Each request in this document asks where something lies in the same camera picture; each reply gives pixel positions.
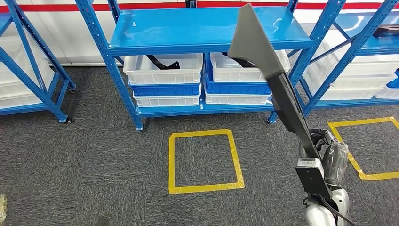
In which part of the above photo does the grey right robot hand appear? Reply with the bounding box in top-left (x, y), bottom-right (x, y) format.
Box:
top-left (308, 128), bottom-right (349, 188)

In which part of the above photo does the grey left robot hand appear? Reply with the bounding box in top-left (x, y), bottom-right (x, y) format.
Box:
top-left (95, 214), bottom-right (112, 226)

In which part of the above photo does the black plastic plate part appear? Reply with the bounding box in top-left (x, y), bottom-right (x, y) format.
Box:
top-left (227, 3), bottom-right (322, 160)

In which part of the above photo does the blue steel shelf rack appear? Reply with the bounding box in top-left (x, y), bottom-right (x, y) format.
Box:
top-left (301, 0), bottom-right (399, 117)
top-left (74, 0), bottom-right (343, 132)
top-left (0, 0), bottom-right (77, 124)

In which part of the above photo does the black curved trim part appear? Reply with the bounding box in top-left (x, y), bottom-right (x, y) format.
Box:
top-left (146, 54), bottom-right (181, 71)
top-left (222, 52), bottom-right (257, 69)

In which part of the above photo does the yellow floor tape square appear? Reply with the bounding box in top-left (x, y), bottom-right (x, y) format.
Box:
top-left (327, 116), bottom-right (399, 181)
top-left (168, 129), bottom-right (245, 194)

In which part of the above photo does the blue plastic bin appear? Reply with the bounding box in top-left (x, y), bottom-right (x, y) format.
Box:
top-left (386, 69), bottom-right (399, 89)
top-left (128, 81), bottom-right (202, 97)
top-left (204, 56), bottom-right (272, 96)

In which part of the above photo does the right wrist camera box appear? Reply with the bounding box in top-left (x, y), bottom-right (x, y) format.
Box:
top-left (295, 157), bottom-right (333, 200)

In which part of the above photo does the black camera cable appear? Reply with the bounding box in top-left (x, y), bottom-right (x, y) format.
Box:
top-left (318, 194), bottom-right (356, 226)

